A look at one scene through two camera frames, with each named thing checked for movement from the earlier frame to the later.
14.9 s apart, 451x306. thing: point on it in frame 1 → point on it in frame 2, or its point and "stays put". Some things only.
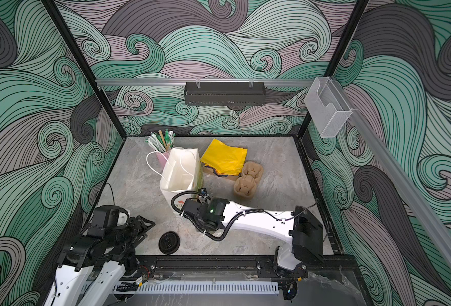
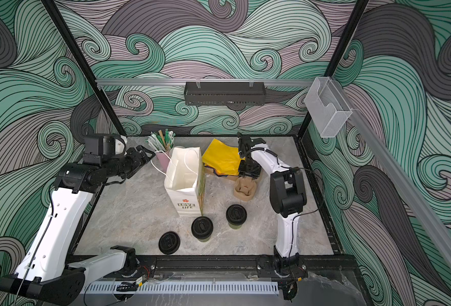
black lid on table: [169, 242] stays put
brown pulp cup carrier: [245, 186] stays put
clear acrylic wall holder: [329, 109] stays put
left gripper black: [139, 227] → [137, 164]
